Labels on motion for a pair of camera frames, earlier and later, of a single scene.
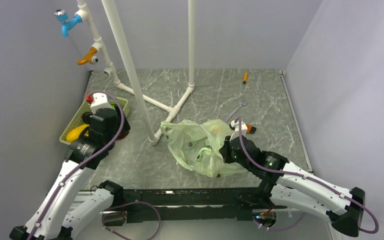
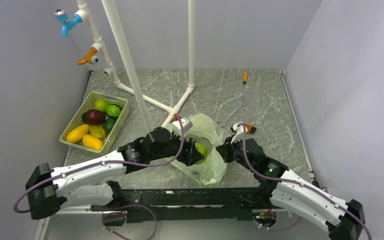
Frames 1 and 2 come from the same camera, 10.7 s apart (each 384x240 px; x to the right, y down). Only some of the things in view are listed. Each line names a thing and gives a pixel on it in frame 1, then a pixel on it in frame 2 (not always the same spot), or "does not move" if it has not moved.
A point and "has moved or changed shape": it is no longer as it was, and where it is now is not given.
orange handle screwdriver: x=245 y=78 does not move
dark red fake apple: x=122 y=135 has moved or changed shape
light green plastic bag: x=197 y=146 has moved or changed shape
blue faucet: x=61 y=16 does not move
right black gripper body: x=230 y=156 does not move
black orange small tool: x=250 y=129 does not move
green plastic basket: x=77 y=120 does not move
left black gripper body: x=118 y=123 -> x=170 y=150
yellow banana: x=73 y=134 does not move
